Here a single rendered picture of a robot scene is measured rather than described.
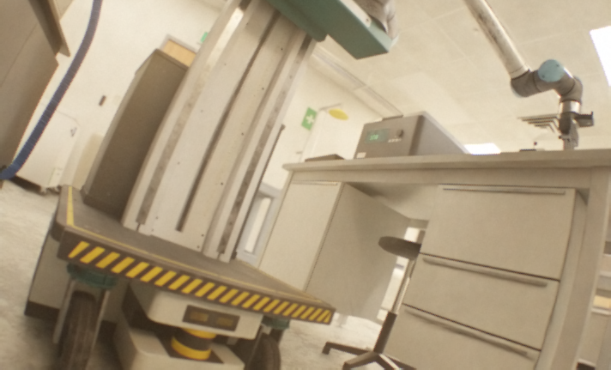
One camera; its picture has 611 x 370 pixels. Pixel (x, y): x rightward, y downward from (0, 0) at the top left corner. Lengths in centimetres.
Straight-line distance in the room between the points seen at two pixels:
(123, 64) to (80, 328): 364
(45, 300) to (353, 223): 138
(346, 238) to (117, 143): 115
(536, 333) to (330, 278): 107
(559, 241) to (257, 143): 91
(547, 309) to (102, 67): 414
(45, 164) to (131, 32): 184
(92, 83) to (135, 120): 303
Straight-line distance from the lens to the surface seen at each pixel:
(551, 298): 97
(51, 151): 334
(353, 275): 180
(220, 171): 104
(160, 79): 112
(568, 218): 101
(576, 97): 144
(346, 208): 170
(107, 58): 416
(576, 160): 103
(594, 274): 95
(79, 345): 71
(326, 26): 120
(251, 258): 298
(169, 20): 439
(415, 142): 149
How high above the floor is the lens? 43
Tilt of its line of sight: 10 degrees up
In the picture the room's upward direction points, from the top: 20 degrees clockwise
